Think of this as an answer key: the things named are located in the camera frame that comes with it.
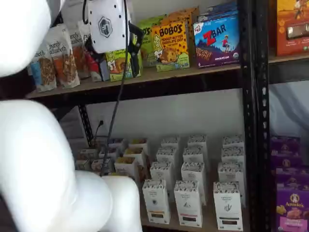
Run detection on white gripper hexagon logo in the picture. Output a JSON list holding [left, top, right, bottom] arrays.
[[84, 0, 143, 78]]

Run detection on white box yellow strip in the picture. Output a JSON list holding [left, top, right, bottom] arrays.
[[160, 136, 181, 150], [156, 146, 179, 170], [141, 179, 171, 225], [149, 161, 176, 194]]

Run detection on green Bobo's apple pie box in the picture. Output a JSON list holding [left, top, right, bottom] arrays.
[[105, 33, 143, 82], [137, 15, 167, 68]]

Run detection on yellow Bobo's peanut butter box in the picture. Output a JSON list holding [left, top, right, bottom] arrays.
[[169, 6, 200, 25], [160, 13, 194, 66], [151, 20, 191, 73]]

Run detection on purely elizabeth yellow box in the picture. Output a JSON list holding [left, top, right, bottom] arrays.
[[127, 137, 149, 153], [113, 156, 140, 181], [123, 147, 147, 167]]

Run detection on blue cereal box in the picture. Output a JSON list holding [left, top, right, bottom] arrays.
[[91, 158, 113, 174], [98, 147, 120, 160]]

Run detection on blue Zbar box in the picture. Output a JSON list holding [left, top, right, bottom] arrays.
[[197, 2, 239, 22], [193, 11, 241, 69]]

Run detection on green oatmeal box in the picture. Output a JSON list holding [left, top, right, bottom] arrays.
[[75, 159, 91, 171], [78, 148, 98, 160]]

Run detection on white box pink strip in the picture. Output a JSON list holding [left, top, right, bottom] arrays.
[[183, 146, 209, 167], [187, 134, 208, 149], [181, 161, 207, 206], [173, 180, 203, 228]]

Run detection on white box dark strip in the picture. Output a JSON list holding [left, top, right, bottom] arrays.
[[221, 146, 245, 165], [218, 161, 245, 206], [222, 135, 244, 149], [213, 181, 244, 232]]

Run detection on orange snack box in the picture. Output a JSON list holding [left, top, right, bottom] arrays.
[[275, 0, 309, 58]]

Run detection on purple Annie's box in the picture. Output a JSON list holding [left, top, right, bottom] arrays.
[[270, 151, 304, 170], [275, 166, 309, 191], [276, 183, 309, 232], [270, 136, 301, 155]]

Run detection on red label granola bag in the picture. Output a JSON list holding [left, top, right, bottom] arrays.
[[84, 49, 103, 82]]

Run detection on white granola bag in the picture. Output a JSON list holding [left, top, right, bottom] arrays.
[[81, 21, 92, 43]]

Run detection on orange label granola bag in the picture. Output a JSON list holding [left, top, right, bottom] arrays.
[[45, 24, 81, 89], [65, 23, 90, 80]]

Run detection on blue label granola bag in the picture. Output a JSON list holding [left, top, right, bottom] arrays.
[[30, 42, 57, 92]]

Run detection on black metal shelving rack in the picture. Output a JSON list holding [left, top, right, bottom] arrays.
[[255, 0, 309, 232], [24, 0, 258, 232]]

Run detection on white fabric backdrop sheet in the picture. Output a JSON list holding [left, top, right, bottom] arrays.
[[269, 82, 309, 138]]

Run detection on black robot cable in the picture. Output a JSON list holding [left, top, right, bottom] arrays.
[[82, 0, 130, 177]]

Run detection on black power cord with plug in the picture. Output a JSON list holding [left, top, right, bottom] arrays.
[[90, 119, 105, 148]]

